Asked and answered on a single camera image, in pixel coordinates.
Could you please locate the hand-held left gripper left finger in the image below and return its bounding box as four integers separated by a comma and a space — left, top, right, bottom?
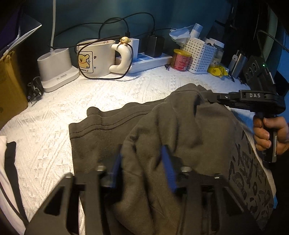
24, 145, 123, 235

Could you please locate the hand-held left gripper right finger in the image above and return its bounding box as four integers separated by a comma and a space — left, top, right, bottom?
161, 145, 262, 235

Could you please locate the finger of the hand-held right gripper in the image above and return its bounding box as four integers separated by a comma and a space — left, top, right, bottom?
200, 90, 226, 96
204, 93, 241, 106

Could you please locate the dark grey t-shirt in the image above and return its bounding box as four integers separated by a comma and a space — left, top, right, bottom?
69, 83, 277, 235

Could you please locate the person's right hand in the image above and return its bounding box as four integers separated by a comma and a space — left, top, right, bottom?
253, 114, 289, 155

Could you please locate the yellow duck snack packet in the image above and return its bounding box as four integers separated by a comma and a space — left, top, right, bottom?
208, 64, 229, 78

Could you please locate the steel tumbler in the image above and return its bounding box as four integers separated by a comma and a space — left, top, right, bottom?
228, 51, 247, 79

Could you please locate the white perforated basket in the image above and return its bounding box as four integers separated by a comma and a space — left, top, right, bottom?
182, 38, 217, 74

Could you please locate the clear jar with white lid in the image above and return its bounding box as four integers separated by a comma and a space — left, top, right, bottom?
206, 38, 225, 66

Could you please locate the red jar yellow lid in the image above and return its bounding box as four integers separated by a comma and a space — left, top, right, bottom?
170, 49, 192, 72

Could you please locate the white plastic bottle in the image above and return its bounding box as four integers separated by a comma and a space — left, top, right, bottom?
191, 23, 202, 39

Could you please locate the white tissue paper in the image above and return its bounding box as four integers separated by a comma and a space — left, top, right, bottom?
169, 25, 195, 44

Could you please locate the white power strip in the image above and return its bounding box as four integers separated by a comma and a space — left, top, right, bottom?
115, 52, 173, 74

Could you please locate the black charger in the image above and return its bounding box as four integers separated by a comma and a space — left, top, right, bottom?
144, 35, 165, 58

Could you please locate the white textured blanket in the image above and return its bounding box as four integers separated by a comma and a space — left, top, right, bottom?
0, 65, 278, 235

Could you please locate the white charger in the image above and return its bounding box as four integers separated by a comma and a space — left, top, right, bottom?
128, 38, 140, 59

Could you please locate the white cartoon dog mug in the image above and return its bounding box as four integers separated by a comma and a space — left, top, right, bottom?
76, 36, 133, 78

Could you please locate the cardboard box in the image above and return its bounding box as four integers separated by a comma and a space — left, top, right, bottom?
0, 51, 29, 129

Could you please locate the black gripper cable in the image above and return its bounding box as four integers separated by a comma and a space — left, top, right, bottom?
257, 29, 289, 86

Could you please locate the black charging cable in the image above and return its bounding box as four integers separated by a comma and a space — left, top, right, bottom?
47, 18, 136, 80
98, 12, 157, 41

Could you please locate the black cable bundle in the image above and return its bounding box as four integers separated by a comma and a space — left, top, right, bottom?
27, 77, 43, 104

